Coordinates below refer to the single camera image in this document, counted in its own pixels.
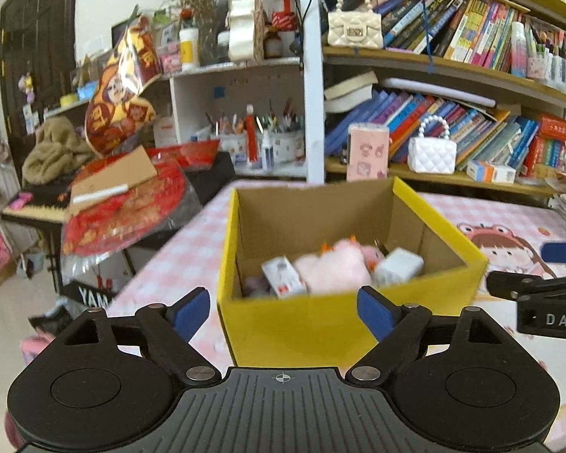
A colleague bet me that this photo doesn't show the pink cartoon container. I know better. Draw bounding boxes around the pink cartoon container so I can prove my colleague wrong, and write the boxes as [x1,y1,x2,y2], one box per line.
[346,123,390,181]

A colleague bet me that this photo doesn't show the red dictionary set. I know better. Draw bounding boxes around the red dictionary set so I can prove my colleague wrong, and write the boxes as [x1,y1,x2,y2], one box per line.
[523,113,566,180]

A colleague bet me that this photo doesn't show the white quilted handbag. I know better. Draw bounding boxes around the white quilted handbag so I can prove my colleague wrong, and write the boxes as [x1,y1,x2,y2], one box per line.
[408,116,457,175]

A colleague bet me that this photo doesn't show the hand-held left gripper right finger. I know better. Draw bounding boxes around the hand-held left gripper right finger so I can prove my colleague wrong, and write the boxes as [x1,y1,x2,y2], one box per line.
[346,285,520,384]

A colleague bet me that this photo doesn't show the white cubby shelf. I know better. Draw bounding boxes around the white cubby shelf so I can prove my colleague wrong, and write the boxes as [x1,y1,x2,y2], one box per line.
[169,57,312,184]

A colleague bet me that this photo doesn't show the cream quilted handbag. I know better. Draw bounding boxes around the cream quilted handbag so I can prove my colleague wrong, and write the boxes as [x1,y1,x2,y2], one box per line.
[328,0,384,49]

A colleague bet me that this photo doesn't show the red tassel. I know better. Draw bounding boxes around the red tassel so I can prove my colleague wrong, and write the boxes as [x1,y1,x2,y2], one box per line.
[245,104,260,163]

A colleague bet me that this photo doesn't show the large pink plush toy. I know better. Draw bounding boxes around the large pink plush toy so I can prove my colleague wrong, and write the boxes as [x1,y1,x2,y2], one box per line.
[295,240,385,293]

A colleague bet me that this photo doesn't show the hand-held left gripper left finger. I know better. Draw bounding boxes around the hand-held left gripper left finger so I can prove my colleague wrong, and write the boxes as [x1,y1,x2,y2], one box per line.
[54,286,218,386]

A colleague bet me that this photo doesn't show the white bottle yellow label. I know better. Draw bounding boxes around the white bottle yellow label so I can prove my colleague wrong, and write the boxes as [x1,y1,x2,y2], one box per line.
[179,27,200,71]

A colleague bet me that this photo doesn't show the olive brown cloth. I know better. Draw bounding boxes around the olive brown cloth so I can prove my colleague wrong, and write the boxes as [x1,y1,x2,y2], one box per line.
[21,116,95,187]

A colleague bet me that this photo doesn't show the blue hanging cord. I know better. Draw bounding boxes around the blue hanging cord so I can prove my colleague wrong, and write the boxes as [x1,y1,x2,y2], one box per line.
[422,0,437,74]

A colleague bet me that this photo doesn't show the brown cardboard piece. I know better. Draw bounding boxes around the brown cardboard piece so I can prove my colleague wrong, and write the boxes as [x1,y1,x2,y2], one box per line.
[70,145,158,215]

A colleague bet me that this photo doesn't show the white stick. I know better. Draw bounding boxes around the white stick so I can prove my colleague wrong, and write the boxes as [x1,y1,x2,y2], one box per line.
[71,184,129,205]

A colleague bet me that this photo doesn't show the printed pink tablecloth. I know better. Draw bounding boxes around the printed pink tablecloth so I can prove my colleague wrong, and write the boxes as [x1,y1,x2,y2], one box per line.
[106,179,566,453]

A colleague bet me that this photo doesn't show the cream scroll ornament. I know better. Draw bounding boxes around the cream scroll ornament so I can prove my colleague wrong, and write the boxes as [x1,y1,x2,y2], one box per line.
[227,0,265,62]

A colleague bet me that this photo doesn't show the white cups of brushes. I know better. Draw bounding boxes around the white cups of brushes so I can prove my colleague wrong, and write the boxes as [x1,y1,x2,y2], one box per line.
[205,99,307,171]

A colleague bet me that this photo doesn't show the stacked thick white books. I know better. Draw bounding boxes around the stacked thick white books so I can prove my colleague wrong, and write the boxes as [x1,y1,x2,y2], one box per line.
[324,70,380,114]

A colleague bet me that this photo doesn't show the pile of red paper decorations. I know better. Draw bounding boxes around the pile of red paper decorations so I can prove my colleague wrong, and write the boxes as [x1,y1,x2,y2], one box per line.
[61,139,222,258]

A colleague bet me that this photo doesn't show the row of colourful thin books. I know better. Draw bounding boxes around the row of colourful thin books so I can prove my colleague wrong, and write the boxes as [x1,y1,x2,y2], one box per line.
[382,0,529,71]

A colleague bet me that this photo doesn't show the orange white medicine box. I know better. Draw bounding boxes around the orange white medicine box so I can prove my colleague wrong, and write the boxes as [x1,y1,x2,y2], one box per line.
[467,159,517,185]

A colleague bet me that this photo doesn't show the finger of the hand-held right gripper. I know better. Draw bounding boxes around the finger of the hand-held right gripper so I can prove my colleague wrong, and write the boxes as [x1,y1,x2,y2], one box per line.
[540,242,566,265]
[487,270,566,302]

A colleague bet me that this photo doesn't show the yellow cardboard box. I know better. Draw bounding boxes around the yellow cardboard box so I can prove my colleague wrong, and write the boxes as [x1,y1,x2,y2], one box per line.
[217,177,489,369]

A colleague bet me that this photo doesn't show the row of blue-spined books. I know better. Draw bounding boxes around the row of blue-spined books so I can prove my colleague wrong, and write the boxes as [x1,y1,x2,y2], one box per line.
[325,87,538,171]

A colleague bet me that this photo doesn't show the clear pastel bottle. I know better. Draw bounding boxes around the clear pastel bottle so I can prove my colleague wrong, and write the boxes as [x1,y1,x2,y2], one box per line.
[510,21,528,77]

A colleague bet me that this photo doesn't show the white marker organiser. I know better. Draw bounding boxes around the white marker organiser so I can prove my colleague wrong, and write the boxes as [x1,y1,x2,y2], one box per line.
[526,28,566,100]

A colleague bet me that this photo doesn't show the brown jar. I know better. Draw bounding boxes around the brown jar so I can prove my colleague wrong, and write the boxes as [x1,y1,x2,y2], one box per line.
[263,26,284,60]

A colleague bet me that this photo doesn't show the black digital piano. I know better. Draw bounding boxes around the black digital piano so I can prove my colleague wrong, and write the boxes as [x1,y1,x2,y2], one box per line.
[0,184,118,312]

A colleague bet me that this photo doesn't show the white light bar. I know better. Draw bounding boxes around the white light bar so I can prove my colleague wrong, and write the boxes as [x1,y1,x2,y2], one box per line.
[380,77,496,109]

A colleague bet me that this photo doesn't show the small pink box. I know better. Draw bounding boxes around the small pink box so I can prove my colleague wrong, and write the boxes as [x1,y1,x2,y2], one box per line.
[158,42,182,74]

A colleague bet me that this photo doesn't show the white power adapter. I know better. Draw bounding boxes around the white power adapter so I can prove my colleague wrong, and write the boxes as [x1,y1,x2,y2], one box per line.
[374,248,425,286]

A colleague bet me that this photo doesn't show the dark door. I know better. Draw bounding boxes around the dark door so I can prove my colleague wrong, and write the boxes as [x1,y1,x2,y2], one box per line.
[0,0,78,152]

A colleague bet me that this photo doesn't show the white box red label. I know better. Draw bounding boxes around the white box red label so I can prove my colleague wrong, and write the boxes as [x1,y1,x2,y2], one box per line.
[261,257,308,299]

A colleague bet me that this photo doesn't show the red gold figure decoration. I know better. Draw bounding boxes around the red gold figure decoration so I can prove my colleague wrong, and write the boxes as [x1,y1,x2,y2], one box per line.
[85,14,163,156]

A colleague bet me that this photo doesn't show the wooden bookshelf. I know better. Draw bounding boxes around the wooden bookshelf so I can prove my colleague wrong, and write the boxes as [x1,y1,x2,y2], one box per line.
[297,0,566,196]

